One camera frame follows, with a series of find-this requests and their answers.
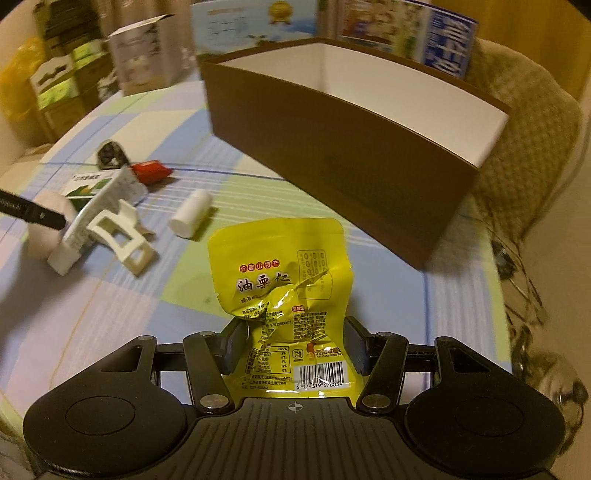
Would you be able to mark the dark blue milk carton box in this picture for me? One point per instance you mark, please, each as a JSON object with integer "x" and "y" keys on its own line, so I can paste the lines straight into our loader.
{"x": 415, "y": 32}

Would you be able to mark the open white cardboard box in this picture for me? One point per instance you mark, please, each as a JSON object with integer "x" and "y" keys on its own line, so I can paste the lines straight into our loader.
{"x": 138, "y": 60}

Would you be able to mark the beige quilted chair cover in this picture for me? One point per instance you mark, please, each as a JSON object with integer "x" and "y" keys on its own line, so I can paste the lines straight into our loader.
{"x": 526, "y": 138}

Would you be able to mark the green and white carton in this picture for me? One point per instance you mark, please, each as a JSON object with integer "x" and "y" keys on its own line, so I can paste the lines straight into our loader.
{"x": 108, "y": 196}

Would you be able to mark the light blue milk carton box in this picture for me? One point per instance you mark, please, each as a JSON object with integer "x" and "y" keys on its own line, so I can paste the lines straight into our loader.
{"x": 240, "y": 25}

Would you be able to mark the stack of green boxes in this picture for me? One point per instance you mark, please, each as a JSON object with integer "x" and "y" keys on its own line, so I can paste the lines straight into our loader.
{"x": 60, "y": 69}

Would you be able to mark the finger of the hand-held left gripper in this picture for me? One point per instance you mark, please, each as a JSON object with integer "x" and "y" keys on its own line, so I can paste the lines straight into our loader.
{"x": 32, "y": 210}

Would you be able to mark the white cylinder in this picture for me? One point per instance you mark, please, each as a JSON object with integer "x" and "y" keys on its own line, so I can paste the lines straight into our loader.
{"x": 189, "y": 214}

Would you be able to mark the brown cardboard box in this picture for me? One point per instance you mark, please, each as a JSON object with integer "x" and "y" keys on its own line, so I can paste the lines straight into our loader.
{"x": 346, "y": 152}

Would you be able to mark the yellow snack packet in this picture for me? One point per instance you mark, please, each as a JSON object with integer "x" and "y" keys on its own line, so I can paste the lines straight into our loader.
{"x": 277, "y": 249}

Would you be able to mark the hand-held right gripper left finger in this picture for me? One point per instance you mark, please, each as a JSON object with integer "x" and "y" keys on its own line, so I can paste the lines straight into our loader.
{"x": 233, "y": 346}

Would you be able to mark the red snack packet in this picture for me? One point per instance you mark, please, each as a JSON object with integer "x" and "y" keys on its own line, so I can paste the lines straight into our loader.
{"x": 150, "y": 171}

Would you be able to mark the yellow plastic bag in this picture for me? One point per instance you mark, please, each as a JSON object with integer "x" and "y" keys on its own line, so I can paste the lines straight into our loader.
{"x": 18, "y": 74}

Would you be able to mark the clear glass jar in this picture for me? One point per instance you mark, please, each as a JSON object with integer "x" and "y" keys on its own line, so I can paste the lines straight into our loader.
{"x": 549, "y": 378}

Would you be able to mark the white tissue roll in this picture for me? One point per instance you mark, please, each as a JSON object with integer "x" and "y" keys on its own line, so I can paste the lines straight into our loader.
{"x": 42, "y": 245}

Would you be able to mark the white plastic clip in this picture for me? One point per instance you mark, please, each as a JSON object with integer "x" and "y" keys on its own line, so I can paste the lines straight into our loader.
{"x": 129, "y": 237}

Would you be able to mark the dark snack packet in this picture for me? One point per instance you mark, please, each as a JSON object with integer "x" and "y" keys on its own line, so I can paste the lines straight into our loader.
{"x": 111, "y": 154}

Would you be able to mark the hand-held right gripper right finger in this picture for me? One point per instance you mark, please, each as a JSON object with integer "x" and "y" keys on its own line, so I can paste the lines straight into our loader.
{"x": 356, "y": 344}

